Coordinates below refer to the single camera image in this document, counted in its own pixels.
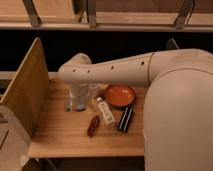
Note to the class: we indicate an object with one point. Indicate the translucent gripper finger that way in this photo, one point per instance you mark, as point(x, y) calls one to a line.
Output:
point(81, 102)
point(69, 106)

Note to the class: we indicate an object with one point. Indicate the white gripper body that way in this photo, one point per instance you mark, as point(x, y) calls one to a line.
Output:
point(79, 91)

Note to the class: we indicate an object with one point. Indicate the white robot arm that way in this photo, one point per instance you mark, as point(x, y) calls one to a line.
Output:
point(178, 107)

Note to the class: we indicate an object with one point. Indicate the blue cloth piece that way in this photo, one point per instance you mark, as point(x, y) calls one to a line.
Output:
point(80, 107)

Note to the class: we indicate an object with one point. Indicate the white plastic bottle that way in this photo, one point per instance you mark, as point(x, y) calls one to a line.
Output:
point(106, 112)

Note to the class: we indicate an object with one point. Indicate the orange round plate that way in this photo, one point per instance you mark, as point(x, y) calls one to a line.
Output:
point(119, 96)

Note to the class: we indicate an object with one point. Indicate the left wooden side panel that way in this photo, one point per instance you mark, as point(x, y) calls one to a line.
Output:
point(23, 98)

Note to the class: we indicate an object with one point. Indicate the black white striped box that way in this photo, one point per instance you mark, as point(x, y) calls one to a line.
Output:
point(125, 119)

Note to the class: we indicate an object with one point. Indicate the wooden shelf with brackets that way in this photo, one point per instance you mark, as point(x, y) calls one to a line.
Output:
point(108, 15)

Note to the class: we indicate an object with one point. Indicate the right dark side panel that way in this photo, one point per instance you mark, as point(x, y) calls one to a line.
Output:
point(171, 44)

